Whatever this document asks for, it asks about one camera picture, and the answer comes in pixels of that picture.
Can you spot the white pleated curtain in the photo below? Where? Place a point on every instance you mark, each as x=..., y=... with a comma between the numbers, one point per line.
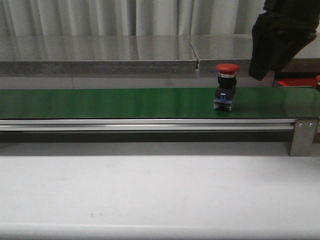
x=127, y=17

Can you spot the grey stone slab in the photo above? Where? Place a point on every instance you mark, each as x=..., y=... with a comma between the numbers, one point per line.
x=96, y=55
x=237, y=49

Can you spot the green conveyor belt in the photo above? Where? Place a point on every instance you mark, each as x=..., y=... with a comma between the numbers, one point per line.
x=157, y=103

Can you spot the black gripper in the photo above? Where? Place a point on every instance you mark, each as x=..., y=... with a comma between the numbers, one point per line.
x=286, y=27

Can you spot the red mushroom push button switch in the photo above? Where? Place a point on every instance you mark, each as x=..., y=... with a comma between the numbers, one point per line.
x=317, y=86

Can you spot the aluminium conveyor side rail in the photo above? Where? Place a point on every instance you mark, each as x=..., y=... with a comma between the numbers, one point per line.
x=144, y=124

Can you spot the steel conveyor support bracket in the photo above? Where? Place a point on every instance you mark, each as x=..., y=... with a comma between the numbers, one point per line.
x=303, y=136

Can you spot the red plastic tray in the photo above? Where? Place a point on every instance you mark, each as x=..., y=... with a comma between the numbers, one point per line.
x=297, y=82

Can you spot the left grey stone slab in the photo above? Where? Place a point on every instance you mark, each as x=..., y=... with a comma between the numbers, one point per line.
x=96, y=55

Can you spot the right grey stone slab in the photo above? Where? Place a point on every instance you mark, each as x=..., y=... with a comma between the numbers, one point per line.
x=237, y=49

